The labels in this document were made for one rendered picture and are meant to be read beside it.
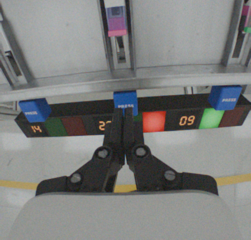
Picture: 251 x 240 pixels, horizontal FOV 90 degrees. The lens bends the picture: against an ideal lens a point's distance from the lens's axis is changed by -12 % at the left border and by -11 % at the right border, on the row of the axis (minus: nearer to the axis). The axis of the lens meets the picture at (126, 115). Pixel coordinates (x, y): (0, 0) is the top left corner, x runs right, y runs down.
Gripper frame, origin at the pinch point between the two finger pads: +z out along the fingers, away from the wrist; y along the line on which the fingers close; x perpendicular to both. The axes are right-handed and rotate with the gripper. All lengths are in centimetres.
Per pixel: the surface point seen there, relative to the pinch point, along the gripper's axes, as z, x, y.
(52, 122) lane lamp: 6.2, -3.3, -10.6
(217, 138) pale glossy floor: 46, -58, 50
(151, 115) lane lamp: 6.2, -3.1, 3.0
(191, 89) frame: 40, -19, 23
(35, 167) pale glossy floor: 37, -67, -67
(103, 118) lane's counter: 6.2, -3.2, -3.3
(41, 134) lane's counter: 6.2, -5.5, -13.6
